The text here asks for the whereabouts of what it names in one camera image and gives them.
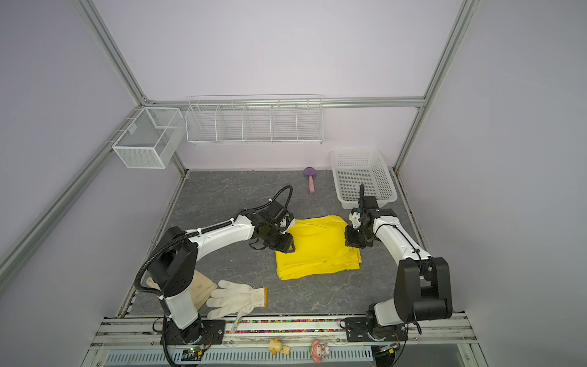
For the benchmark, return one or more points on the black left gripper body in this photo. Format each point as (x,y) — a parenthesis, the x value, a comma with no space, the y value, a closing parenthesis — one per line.
(278,241)

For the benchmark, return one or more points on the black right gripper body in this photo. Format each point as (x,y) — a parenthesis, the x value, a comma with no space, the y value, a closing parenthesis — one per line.
(356,238)

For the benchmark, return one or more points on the yellow trousers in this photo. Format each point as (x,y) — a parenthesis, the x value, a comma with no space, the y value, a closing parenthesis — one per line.
(320,249)

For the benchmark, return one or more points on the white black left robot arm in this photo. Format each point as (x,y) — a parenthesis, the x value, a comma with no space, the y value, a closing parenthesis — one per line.
(168,272)

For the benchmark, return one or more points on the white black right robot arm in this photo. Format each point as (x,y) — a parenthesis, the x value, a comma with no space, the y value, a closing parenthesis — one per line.
(422,290)

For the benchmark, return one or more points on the white plastic perforated basket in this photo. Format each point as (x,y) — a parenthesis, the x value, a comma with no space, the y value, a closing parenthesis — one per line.
(354,167)

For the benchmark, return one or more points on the purple pink hair brush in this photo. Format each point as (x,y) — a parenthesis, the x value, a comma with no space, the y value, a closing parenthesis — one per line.
(310,173)

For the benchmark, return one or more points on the white knitted work glove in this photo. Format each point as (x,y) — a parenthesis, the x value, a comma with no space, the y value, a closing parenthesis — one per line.
(235,299)

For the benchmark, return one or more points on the beige leather work glove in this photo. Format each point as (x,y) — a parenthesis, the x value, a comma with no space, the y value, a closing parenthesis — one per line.
(200,289)

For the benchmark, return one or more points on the yellow duck toy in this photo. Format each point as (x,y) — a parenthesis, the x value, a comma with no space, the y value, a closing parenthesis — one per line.
(275,346)

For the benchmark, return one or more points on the pink white plush toy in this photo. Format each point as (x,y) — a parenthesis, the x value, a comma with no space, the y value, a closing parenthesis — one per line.
(319,351)

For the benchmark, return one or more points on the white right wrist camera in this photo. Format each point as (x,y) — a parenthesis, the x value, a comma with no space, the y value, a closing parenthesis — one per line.
(355,218)

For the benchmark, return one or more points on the long white wire rack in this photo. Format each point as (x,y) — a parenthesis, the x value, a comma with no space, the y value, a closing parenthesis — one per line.
(255,119)

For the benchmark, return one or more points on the aluminium frame back top bar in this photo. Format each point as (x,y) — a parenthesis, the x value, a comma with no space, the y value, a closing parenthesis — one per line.
(367,102)

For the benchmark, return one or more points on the aluminium frame bar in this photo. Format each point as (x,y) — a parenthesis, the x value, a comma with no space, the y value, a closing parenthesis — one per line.
(21,252)
(367,102)

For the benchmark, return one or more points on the small white mesh wire box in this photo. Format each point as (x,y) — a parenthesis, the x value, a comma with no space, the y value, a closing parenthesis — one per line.
(151,138)

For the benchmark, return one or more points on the aluminium front mounting rail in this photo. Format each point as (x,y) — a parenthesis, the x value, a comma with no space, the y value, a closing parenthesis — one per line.
(142,342)

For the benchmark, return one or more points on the aluminium frame corner post right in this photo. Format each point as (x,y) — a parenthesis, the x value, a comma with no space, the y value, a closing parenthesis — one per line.
(456,35)

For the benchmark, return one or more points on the aluminium frame corner post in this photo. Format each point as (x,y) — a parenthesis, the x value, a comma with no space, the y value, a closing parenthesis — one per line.
(456,35)
(91,17)

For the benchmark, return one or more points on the aluminium frame left side bar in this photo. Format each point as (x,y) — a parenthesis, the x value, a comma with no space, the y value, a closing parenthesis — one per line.
(21,252)

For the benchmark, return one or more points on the aluminium frame corner post left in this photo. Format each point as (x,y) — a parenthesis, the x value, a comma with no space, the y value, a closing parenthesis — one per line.
(91,17)

